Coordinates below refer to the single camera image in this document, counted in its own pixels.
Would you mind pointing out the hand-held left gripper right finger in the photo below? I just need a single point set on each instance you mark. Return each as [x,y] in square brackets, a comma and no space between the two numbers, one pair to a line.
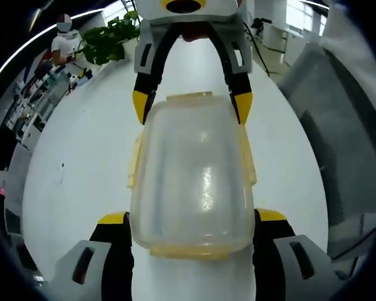
[297,263]

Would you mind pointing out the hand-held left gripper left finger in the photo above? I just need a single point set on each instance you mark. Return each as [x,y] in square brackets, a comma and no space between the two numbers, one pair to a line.
[91,266]

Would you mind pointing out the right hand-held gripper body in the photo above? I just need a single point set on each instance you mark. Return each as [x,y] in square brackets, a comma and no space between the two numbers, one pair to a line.
[191,9]

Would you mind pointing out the clear plastic buckle container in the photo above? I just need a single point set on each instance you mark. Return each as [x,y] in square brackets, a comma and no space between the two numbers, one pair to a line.
[191,172]

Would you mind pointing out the person's right hand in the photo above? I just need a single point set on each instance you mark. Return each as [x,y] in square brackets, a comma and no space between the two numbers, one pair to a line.
[194,35]

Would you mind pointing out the green potted plant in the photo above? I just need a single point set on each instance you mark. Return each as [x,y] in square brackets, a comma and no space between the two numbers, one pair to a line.
[108,40]

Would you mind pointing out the small items on table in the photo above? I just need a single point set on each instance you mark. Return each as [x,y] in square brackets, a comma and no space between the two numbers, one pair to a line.
[80,80]

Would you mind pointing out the person's white clothing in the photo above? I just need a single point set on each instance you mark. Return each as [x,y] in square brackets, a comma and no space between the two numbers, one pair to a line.
[341,22]

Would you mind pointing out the curved ceiling light strip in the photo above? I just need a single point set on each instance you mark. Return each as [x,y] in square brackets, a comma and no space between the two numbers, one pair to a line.
[34,40]

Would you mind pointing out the grey mesh chair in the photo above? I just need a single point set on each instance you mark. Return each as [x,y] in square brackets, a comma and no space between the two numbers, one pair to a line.
[347,141]

